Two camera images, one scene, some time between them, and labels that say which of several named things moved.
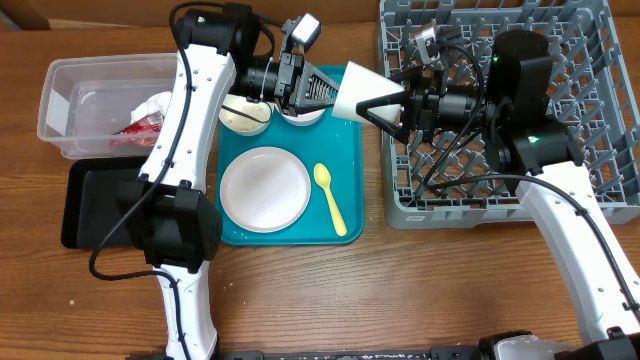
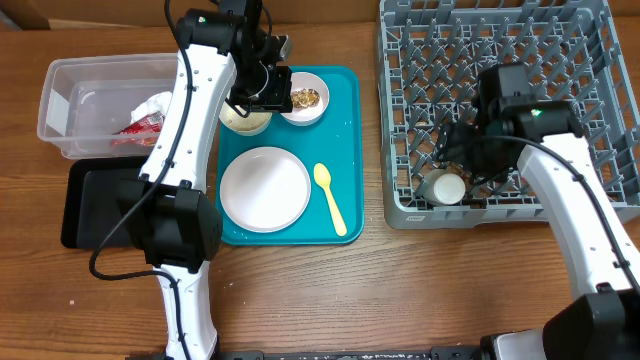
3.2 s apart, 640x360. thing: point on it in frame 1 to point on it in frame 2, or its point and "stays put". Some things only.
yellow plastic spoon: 322,177 stays put
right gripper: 417,107 to 452,151
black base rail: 435,353 stays put
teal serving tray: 332,152 stays put
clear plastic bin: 106,106 stays put
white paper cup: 359,85 to 441,187
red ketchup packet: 144,131 stays put
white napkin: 156,103 stays put
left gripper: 296,99 to 278,100
